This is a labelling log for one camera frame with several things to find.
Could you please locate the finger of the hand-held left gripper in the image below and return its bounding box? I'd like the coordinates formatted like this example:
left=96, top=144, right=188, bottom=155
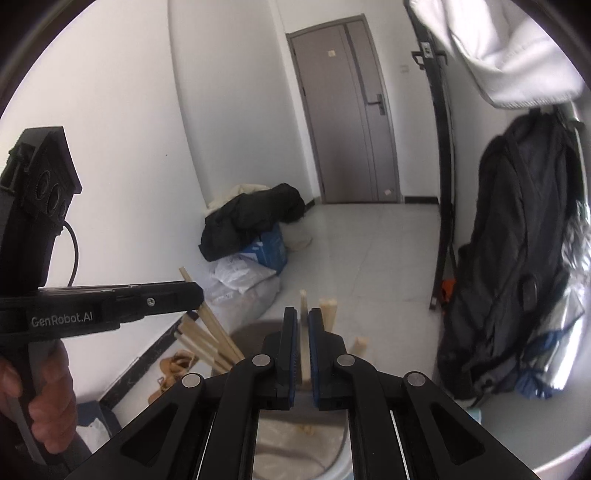
left=39, top=281, right=205, bottom=324

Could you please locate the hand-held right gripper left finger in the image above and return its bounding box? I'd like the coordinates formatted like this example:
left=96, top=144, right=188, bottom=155
left=65, top=307, right=301, bottom=480

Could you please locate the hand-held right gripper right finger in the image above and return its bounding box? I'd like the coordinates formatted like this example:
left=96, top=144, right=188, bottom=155
left=307, top=308, right=539, bottom=480

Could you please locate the white utensil holder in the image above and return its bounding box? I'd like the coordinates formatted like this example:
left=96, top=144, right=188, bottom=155
left=228, top=320, right=485, bottom=480

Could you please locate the person's left hand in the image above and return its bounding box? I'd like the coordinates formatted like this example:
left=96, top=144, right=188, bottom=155
left=0, top=342, right=78, bottom=444

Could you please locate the white plastic parcel bag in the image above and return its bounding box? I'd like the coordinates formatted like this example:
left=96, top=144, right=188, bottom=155
left=210, top=254, right=278, bottom=296

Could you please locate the blue cardboard box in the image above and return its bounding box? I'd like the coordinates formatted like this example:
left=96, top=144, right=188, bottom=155
left=240, top=224, right=289, bottom=276

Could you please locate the black jacket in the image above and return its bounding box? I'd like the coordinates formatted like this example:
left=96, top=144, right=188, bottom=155
left=199, top=183, right=305, bottom=262

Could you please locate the beige bag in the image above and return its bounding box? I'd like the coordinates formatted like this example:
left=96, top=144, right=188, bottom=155
left=284, top=222, right=312, bottom=252

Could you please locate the cream cloth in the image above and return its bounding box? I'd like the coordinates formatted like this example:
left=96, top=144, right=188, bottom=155
left=205, top=184, right=271, bottom=215

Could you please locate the black backpack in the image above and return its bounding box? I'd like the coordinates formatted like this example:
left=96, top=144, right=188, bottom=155
left=436, top=111, right=583, bottom=402

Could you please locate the dark blue bag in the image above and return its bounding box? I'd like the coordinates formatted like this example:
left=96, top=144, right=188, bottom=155
left=508, top=374, right=555, bottom=400

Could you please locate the grey door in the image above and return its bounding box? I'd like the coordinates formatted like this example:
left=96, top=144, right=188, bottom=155
left=286, top=16, right=402, bottom=204

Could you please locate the metal coat rack pole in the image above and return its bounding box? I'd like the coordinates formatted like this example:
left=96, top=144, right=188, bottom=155
left=569, top=102, right=586, bottom=155

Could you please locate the white hanging jacket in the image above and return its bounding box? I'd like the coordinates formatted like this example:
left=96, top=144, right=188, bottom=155
left=406, top=0, right=587, bottom=109

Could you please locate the black camera cable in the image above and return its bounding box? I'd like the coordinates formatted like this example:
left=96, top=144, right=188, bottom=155
left=61, top=220, right=80, bottom=286

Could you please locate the black metal frame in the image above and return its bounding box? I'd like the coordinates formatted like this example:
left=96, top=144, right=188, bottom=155
left=406, top=0, right=462, bottom=310

